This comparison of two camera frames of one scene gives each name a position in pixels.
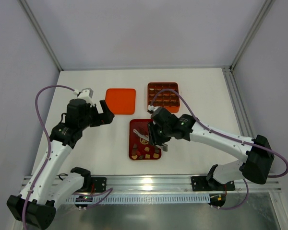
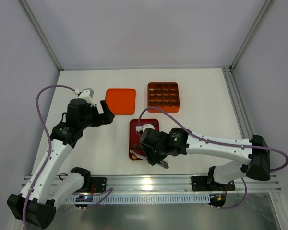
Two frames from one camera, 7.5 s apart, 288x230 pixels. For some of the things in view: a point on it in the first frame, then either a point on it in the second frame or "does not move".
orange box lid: [121, 101] does not move
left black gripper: [99, 116] does not move
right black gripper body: [154, 134] -> [147, 152]
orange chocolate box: [167, 98] does not move
